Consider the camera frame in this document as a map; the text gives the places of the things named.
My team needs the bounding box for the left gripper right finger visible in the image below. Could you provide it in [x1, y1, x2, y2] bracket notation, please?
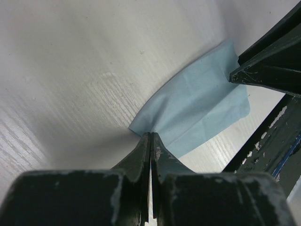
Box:
[150, 133, 296, 226]

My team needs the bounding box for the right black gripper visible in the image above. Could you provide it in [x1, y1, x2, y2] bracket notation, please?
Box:
[224, 28, 301, 195]

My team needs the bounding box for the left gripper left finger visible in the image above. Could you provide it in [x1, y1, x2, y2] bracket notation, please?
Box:
[0, 133, 151, 226]

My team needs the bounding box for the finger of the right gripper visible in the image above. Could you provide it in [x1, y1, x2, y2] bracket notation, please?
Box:
[238, 1, 301, 65]

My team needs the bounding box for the light blue cleaning cloth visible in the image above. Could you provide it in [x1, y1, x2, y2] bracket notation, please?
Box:
[129, 40, 250, 158]

